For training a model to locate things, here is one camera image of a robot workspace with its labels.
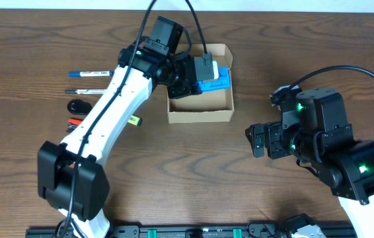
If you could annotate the yellow highlighter pen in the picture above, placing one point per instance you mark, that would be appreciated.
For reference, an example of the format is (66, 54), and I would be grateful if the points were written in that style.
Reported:
(135, 120)

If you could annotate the blue whiteboard marker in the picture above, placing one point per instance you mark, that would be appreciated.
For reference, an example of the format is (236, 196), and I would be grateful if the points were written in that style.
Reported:
(90, 73)

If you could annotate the brown cardboard box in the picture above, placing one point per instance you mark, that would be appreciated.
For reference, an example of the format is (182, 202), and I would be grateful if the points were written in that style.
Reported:
(212, 106)

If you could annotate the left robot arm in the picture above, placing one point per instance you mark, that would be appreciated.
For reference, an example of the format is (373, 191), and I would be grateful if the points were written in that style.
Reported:
(71, 174)

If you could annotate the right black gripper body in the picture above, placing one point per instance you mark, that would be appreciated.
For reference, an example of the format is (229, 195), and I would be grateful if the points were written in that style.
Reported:
(281, 143)

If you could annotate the red and black stapler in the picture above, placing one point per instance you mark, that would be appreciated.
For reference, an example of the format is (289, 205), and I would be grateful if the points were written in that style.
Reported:
(72, 124)

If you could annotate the black whiteboard marker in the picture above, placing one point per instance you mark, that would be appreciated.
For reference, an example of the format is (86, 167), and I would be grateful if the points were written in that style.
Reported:
(85, 91)

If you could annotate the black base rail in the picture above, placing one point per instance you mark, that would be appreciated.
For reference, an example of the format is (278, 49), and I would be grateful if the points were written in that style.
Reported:
(250, 230)

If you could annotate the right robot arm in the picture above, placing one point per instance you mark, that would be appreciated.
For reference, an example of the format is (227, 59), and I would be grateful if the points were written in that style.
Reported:
(315, 130)

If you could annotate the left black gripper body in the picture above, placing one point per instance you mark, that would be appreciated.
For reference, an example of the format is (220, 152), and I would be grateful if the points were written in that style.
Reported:
(174, 75)

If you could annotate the blue plastic case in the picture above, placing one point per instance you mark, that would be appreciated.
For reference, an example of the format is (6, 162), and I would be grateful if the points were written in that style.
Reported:
(223, 82)

